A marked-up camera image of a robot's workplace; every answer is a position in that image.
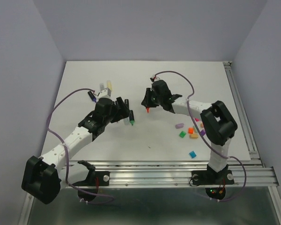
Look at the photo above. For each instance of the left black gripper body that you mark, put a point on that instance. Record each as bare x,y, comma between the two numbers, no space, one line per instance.
108,119

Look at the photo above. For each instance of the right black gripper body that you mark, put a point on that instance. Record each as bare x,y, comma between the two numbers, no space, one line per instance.
158,99

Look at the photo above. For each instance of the purple black highlighter body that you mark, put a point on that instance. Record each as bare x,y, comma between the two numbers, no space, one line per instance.
92,96

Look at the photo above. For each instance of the yellow pastel highlighter body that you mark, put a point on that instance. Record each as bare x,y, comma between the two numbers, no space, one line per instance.
109,85

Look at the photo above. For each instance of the peach pastel highlighter body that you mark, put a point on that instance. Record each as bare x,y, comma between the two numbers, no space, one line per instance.
101,85

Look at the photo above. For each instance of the lilac highlighter cap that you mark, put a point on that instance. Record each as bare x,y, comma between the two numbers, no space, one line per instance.
180,125

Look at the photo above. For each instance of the green highlighter cap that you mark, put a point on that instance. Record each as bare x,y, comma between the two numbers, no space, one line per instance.
182,134

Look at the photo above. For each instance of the orange highlighter cap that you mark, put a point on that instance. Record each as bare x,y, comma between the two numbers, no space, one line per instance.
190,130

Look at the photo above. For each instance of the gold highlighter cap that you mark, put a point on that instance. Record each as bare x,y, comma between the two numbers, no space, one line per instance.
193,136

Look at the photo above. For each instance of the blue highlighter cap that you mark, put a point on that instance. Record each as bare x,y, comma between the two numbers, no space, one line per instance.
192,154

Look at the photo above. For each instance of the green black highlighter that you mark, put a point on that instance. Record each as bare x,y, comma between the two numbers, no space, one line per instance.
131,117

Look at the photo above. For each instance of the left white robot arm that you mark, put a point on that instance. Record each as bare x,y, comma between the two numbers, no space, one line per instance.
46,175

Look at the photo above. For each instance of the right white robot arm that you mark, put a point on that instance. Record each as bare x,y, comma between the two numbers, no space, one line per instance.
219,124

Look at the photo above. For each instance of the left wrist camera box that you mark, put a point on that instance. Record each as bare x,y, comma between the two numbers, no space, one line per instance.
105,93

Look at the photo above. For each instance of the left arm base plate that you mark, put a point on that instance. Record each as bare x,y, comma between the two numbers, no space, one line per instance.
97,178

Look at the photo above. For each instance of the aluminium front rail frame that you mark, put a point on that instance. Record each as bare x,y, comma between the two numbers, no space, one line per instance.
158,193

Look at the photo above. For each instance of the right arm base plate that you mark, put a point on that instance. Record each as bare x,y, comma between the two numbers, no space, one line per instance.
205,177

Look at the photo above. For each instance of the aluminium right side rail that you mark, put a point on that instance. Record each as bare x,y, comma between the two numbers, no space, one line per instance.
248,135

